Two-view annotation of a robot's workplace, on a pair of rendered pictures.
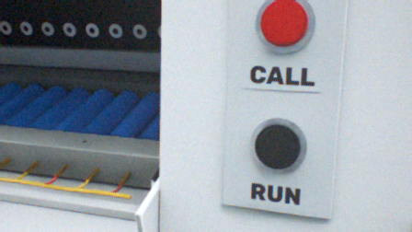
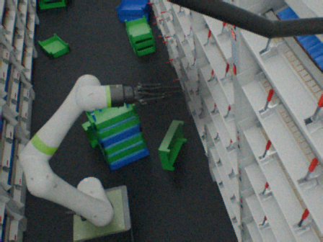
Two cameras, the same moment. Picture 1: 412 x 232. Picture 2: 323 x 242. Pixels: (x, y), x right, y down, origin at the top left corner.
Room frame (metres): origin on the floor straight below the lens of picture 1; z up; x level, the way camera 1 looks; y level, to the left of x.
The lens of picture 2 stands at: (-0.42, -0.92, 2.15)
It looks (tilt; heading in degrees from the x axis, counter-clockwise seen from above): 46 degrees down; 68
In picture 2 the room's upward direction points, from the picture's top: 11 degrees counter-clockwise
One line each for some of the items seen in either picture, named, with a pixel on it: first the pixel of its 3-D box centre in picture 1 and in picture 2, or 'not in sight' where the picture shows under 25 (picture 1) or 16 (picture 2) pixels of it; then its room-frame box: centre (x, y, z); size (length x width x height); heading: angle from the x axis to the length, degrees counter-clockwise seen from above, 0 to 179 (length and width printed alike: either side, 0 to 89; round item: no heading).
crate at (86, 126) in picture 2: not in sight; (105, 127); (-0.06, 1.44, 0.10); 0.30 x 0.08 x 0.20; 2
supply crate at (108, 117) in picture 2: not in sight; (110, 109); (-0.03, 1.20, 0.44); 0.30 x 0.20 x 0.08; 177
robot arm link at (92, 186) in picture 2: not in sight; (93, 196); (-0.38, 0.58, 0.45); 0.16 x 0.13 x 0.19; 87
